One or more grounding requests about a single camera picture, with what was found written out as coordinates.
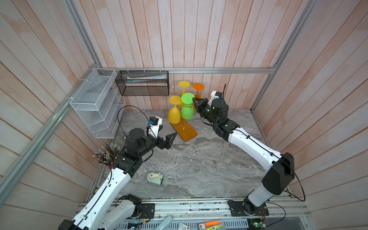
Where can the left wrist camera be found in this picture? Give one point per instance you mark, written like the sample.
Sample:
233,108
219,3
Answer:
154,126

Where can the back yellow wine glass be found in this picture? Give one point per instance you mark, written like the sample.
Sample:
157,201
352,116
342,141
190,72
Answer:
184,84

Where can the black mesh basket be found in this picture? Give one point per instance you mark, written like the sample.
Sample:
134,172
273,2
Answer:
143,83

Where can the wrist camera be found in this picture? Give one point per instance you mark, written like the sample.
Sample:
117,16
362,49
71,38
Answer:
154,126
214,95

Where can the aluminium front rail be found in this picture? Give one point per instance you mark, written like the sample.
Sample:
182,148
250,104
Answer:
219,208

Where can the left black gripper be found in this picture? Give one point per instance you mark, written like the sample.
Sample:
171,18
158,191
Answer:
167,143

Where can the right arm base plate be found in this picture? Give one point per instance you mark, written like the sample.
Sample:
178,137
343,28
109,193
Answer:
241,208

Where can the green wine glass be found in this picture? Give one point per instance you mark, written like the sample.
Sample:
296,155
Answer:
187,111

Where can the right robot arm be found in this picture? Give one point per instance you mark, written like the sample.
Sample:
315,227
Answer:
279,167

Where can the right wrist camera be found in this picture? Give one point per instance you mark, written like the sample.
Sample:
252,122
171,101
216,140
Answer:
214,95

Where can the red pencil cup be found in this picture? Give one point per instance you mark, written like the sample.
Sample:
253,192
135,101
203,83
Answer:
108,154

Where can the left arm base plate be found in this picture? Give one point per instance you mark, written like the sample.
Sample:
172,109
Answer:
144,211

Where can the box of coloured items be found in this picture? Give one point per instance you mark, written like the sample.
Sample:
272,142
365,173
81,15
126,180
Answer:
212,225

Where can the yellow wine glass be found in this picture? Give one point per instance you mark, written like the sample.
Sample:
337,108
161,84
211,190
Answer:
174,115
184,84

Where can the gold rack with wooden base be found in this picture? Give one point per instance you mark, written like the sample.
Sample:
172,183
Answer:
184,129

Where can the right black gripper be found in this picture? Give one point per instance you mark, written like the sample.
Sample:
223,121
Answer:
201,107

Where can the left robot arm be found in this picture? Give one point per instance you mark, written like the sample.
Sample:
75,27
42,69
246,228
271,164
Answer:
95,215

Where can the white wire mesh shelf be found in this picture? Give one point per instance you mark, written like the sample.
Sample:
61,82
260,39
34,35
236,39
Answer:
97,103

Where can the orange wine glass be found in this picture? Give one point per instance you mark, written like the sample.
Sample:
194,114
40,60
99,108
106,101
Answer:
199,88

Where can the front yellow wine glass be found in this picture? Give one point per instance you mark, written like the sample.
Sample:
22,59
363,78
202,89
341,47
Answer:
174,115

